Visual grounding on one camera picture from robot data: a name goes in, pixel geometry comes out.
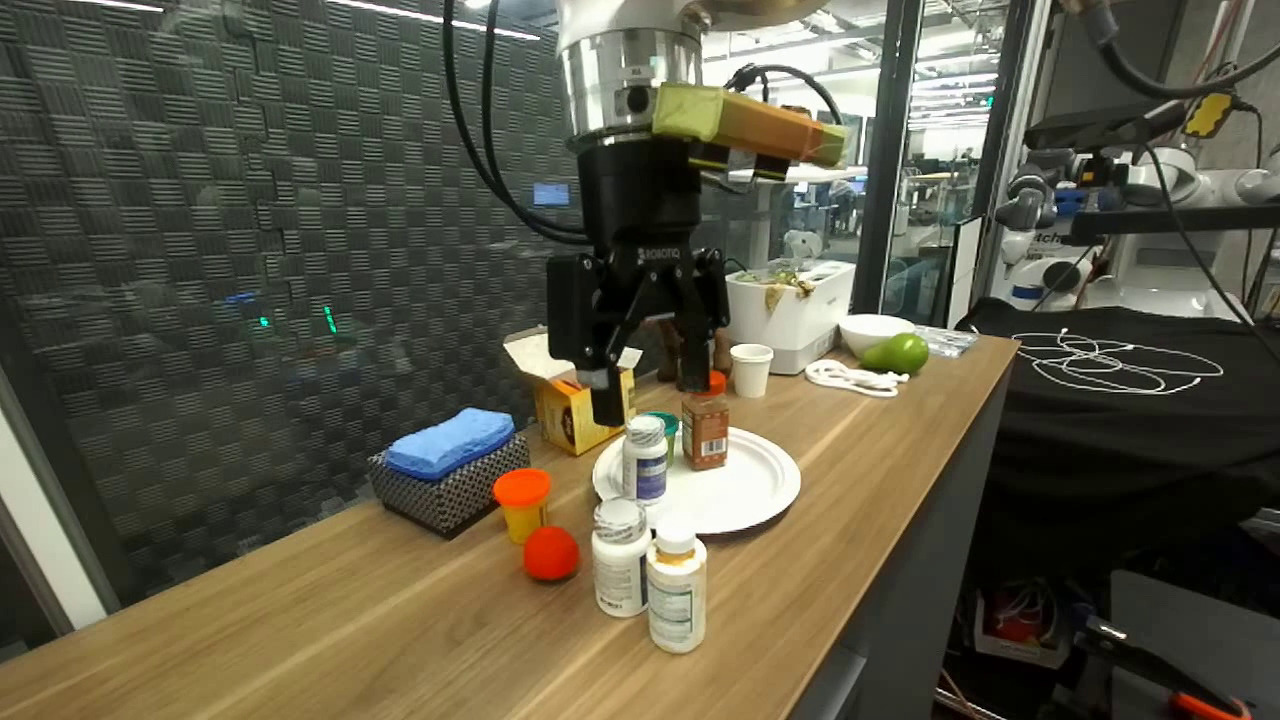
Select white cord loops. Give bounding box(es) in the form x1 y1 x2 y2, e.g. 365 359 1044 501
1007 325 1230 400

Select white storage container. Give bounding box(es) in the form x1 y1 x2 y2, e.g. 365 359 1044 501
723 256 861 375

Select brown spice jar red lid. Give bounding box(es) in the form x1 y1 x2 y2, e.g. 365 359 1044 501
680 368 734 473

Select clear plastic bag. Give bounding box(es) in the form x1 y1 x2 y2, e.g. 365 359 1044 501
914 320 980 364

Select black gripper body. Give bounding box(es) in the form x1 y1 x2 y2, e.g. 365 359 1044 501
569 128 713 270

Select white paper cup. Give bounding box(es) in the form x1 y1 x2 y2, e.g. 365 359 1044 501
729 339 775 405

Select grey woven basket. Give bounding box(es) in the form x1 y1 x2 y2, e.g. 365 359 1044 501
368 430 532 540

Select black cloth cover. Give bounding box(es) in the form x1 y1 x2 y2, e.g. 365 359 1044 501
954 290 1280 535

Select yellow tub orange lid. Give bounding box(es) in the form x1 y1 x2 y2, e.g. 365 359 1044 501
486 464 555 548

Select small tub teal lid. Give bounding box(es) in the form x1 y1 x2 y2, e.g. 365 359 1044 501
649 405 687 464

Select black monitor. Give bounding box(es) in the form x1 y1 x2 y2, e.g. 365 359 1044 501
1024 0 1203 152

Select white paper plate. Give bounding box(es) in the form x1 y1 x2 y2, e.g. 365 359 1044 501
588 418 802 540

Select orange handled tool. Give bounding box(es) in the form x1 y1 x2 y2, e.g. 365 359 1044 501
1168 680 1259 720

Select green round fruit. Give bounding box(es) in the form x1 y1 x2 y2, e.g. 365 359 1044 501
861 328 937 379

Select red item under table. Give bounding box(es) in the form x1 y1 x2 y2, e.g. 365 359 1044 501
988 577 1059 648

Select yellow tag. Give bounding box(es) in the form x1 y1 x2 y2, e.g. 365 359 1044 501
1180 59 1248 138

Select blue folded cloth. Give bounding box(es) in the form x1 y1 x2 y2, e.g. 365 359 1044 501
381 405 519 482

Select yellow cardboard box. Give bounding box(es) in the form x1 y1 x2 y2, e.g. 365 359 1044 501
499 325 639 461

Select dark metal post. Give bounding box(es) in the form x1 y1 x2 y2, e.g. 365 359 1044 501
853 0 927 316

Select red-orange ball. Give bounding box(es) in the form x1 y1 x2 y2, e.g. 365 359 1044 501
519 522 585 586

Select white purple-label pill bottle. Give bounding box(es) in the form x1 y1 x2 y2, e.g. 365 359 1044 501
588 494 653 624
619 413 672 505

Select white cable bundle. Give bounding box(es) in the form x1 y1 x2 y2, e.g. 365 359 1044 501
799 356 911 405

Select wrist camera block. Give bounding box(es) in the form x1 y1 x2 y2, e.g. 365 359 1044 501
649 81 853 171

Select white lab equipment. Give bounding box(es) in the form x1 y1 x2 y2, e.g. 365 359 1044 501
990 137 1280 316

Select white bowl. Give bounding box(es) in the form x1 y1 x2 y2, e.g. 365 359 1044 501
836 311 920 359

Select white stained-lid pill bottle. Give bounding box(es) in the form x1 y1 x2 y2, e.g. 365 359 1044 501
645 522 713 660

